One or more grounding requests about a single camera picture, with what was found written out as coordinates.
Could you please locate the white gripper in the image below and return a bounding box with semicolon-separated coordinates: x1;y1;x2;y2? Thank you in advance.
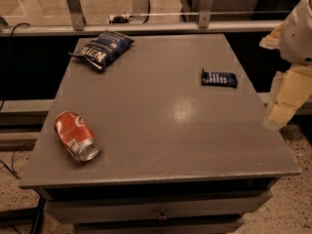
259;0;312;131

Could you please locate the dark blue rxbar wrapper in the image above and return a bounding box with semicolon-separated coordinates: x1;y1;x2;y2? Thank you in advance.
201;69;238;89

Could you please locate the grey wooden drawer cabinet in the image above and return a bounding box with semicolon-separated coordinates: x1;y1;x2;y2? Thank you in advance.
20;34;299;234

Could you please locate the blue Kettle chips bag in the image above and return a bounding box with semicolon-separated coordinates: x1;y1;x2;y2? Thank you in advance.
70;31;135;70

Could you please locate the metal drawer knob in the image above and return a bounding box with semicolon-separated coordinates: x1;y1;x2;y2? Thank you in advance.
157;213;168;221

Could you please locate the red soda can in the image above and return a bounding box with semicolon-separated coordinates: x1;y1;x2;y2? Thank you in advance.
54;111;101;162

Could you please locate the metal railing frame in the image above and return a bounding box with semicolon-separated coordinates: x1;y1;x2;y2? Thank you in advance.
0;0;298;37

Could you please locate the black cable on floor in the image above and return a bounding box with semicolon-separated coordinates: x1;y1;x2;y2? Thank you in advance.
0;22;37;180

